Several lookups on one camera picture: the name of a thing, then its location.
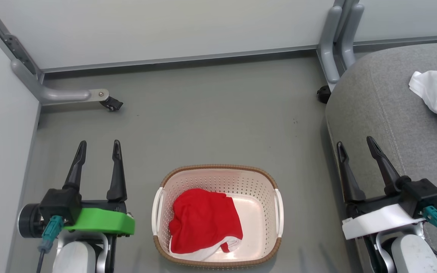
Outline grey fabric sofa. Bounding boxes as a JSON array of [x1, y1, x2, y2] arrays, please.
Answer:
[[325, 42, 437, 273]]

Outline white perforated laundry basket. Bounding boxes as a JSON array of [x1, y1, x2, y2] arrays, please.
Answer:
[[151, 164, 284, 269]]

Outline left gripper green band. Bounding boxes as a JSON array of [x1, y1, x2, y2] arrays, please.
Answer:
[[63, 140, 136, 236]]

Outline black caster wheel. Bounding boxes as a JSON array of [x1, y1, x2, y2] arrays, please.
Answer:
[[316, 85, 332, 104], [99, 96, 124, 112]]

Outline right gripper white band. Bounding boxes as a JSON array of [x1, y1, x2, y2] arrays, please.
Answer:
[[336, 136, 426, 240]]

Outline grey metal partition foot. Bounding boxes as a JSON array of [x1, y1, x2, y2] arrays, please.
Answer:
[[341, 3, 365, 69], [318, 5, 343, 91], [11, 59, 110, 106]]

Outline red garment with white hem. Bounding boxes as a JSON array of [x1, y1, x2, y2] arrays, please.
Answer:
[[168, 188, 244, 262]]

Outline white red navy jersey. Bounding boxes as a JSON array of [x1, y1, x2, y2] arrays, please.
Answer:
[[409, 64, 437, 154]]

